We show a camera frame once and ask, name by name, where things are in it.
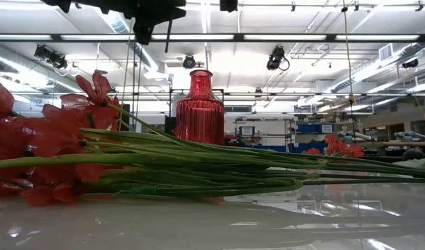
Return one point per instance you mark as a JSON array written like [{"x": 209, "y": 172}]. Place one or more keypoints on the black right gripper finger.
[{"x": 228, "y": 5}]

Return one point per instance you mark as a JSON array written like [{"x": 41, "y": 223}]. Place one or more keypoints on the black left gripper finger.
[{"x": 143, "y": 33}]

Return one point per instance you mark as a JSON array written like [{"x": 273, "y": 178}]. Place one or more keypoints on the red ribbed glass vase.
[{"x": 198, "y": 114}]

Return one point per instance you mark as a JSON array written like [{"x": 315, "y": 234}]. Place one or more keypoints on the large red flower bunch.
[{"x": 59, "y": 139}]

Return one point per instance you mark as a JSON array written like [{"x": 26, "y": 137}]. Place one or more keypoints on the small red flower sprig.
[{"x": 337, "y": 147}]

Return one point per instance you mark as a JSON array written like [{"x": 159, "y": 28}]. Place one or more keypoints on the black monitor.
[{"x": 125, "y": 118}]

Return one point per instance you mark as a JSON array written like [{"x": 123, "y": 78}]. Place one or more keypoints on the white framed sign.
[{"x": 247, "y": 131}]

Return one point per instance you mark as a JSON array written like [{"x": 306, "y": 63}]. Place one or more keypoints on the blue bin with white label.
[{"x": 309, "y": 129}]

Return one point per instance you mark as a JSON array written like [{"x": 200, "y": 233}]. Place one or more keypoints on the row of blue bins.
[{"x": 296, "y": 147}]

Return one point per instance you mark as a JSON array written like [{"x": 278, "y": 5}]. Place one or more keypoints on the white ceiling vent grille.
[{"x": 386, "y": 52}]

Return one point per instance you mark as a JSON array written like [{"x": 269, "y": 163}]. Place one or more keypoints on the pale blue tube device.
[
  {"x": 414, "y": 135},
  {"x": 358, "y": 136}
]

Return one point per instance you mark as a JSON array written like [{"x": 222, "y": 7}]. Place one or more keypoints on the long wooden table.
[{"x": 400, "y": 143}]

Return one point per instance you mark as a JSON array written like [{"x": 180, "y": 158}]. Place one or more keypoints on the black frame bar with lights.
[{"x": 198, "y": 37}]

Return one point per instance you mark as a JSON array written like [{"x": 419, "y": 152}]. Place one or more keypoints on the black ceiling-mounted camera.
[
  {"x": 410, "y": 63},
  {"x": 275, "y": 57},
  {"x": 189, "y": 62},
  {"x": 51, "y": 57}
]

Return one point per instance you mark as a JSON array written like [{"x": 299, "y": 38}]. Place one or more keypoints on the silver air duct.
[{"x": 25, "y": 69}]

